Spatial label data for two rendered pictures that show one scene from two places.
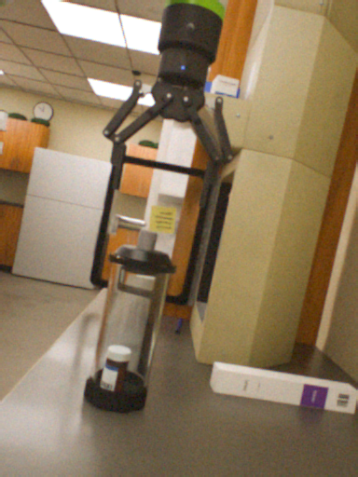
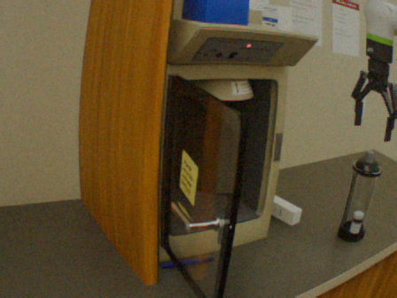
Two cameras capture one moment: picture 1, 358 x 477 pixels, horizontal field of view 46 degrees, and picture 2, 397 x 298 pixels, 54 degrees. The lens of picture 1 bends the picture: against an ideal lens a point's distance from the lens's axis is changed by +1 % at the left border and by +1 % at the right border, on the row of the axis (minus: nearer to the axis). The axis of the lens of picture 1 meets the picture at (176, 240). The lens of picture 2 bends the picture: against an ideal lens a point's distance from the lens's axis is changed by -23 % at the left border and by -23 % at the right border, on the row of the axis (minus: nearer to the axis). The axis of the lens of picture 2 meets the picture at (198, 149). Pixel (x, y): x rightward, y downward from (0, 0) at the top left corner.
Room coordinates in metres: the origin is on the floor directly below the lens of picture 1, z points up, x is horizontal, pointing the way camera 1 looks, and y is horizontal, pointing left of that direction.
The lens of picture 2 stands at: (1.61, 0.78, 1.57)
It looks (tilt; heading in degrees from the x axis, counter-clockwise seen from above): 19 degrees down; 241
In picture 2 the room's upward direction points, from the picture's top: 4 degrees clockwise
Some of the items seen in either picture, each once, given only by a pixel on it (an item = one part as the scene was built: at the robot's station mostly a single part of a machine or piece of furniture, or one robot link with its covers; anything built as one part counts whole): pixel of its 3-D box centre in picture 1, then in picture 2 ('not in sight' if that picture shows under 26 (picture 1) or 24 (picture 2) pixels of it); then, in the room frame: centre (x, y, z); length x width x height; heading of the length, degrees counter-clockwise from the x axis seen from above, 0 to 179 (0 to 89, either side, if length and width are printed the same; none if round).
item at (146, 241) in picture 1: (144, 251); (368, 162); (0.65, 0.04, 1.18); 0.09 x 0.09 x 0.07
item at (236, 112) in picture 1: (212, 134); (252, 45); (1.05, -0.04, 1.46); 0.32 x 0.11 x 0.10; 2
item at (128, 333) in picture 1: (130, 324); (360, 199); (0.65, 0.04, 1.06); 0.11 x 0.11 x 0.21
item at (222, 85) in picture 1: (223, 93); (277, 16); (0.98, -0.04, 1.54); 0.05 x 0.05 x 0.06; 10
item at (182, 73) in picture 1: (179, 88); (377, 76); (0.64, 0.04, 1.43); 0.08 x 0.07 x 0.09; 92
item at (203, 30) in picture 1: (188, 41); (378, 51); (0.65, 0.04, 1.51); 0.12 x 0.09 x 0.06; 2
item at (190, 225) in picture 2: not in sight; (193, 216); (1.26, 0.15, 1.20); 0.10 x 0.05 x 0.03; 83
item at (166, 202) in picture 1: (150, 229); (194, 201); (1.22, 0.08, 1.19); 0.30 x 0.01 x 0.40; 83
